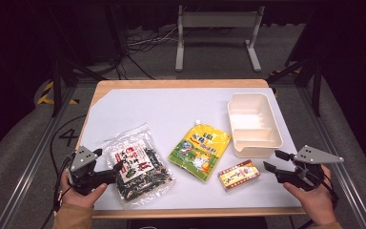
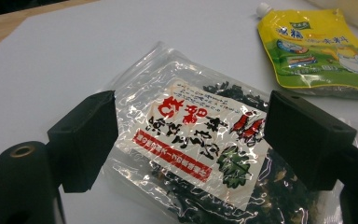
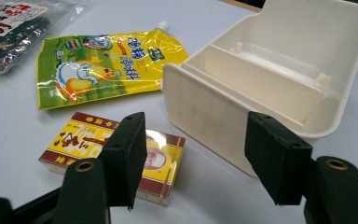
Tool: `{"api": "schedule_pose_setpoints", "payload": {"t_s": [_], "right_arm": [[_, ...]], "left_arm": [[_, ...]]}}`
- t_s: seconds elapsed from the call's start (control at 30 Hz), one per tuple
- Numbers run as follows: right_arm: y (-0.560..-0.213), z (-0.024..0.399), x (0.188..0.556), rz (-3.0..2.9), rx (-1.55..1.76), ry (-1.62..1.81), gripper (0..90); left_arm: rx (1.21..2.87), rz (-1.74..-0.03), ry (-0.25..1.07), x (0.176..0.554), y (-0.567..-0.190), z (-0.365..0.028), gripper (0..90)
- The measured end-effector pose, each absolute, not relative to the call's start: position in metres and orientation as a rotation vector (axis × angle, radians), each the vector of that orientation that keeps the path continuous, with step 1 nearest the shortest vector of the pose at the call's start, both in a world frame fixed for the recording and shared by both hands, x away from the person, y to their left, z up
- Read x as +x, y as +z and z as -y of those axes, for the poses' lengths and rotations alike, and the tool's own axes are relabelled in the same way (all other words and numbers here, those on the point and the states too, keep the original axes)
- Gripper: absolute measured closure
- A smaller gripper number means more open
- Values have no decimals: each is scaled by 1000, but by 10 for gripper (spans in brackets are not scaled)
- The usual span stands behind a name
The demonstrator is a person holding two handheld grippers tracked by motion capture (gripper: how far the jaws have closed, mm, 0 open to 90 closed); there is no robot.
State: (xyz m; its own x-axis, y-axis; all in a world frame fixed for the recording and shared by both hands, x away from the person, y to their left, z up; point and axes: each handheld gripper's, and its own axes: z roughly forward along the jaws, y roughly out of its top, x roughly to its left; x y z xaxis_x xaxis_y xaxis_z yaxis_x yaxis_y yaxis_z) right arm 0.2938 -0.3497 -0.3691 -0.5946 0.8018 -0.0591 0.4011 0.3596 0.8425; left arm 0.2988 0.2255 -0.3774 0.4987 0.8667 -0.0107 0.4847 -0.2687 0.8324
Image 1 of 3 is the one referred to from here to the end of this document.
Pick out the white table mat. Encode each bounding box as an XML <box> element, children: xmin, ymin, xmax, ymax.
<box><xmin>77</xmin><ymin>87</ymin><xmax>303</xmax><ymax>212</ymax></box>

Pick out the bundle of floor cables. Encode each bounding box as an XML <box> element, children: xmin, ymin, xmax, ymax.
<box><xmin>126</xmin><ymin>26</ymin><xmax>179</xmax><ymax>53</ymax></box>

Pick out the yellow black hazard tape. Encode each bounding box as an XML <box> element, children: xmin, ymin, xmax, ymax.
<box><xmin>36</xmin><ymin>80</ymin><xmax>79</xmax><ymax>106</ymax></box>

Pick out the white plastic container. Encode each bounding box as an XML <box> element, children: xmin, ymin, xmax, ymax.
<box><xmin>227</xmin><ymin>92</ymin><xmax>284</xmax><ymax>159</ymax></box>

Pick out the person's left hand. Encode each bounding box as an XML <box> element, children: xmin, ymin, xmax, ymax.
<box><xmin>59</xmin><ymin>171</ymin><xmax>109</xmax><ymax>209</ymax></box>

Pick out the yellow spouted pouch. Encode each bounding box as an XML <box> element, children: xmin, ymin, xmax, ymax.
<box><xmin>167</xmin><ymin>119</ymin><xmax>233</xmax><ymax>183</ymax></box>

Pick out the grey metal stand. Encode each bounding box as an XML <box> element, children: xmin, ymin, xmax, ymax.
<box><xmin>174</xmin><ymin>4</ymin><xmax>266</xmax><ymax>73</ymax></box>

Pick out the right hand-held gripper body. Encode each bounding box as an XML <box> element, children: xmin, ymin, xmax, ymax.
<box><xmin>275</xmin><ymin>145</ymin><xmax>345</xmax><ymax>192</ymax></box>

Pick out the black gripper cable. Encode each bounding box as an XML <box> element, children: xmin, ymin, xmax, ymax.
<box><xmin>321</xmin><ymin>173</ymin><xmax>340</xmax><ymax>206</ymax></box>
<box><xmin>39</xmin><ymin>114</ymin><xmax>88</xmax><ymax>229</ymax></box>

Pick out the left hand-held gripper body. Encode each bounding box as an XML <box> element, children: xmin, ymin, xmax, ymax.
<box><xmin>65</xmin><ymin>145</ymin><xmax>119</xmax><ymax>196</ymax></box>

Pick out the black metal stand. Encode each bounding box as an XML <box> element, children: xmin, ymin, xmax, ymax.
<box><xmin>266</xmin><ymin>9</ymin><xmax>324</xmax><ymax>118</ymax></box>
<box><xmin>48</xmin><ymin>6</ymin><xmax>110</xmax><ymax>118</ymax></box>

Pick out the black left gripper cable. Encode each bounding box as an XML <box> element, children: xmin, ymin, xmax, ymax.
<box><xmin>39</xmin><ymin>114</ymin><xmax>88</xmax><ymax>229</ymax></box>

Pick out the person's right hand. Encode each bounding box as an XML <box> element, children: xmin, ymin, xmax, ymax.
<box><xmin>282</xmin><ymin>164</ymin><xmax>338</xmax><ymax>227</ymax></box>

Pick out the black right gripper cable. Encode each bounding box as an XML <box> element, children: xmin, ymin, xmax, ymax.
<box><xmin>321</xmin><ymin>173</ymin><xmax>340</xmax><ymax>206</ymax></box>

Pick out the clear dried seaweed bag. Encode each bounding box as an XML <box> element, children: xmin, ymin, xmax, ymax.
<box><xmin>101</xmin><ymin>123</ymin><xmax>176</xmax><ymax>206</ymax></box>

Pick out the small red yellow box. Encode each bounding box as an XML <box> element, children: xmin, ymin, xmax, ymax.
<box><xmin>217</xmin><ymin>159</ymin><xmax>261</xmax><ymax>193</ymax></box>

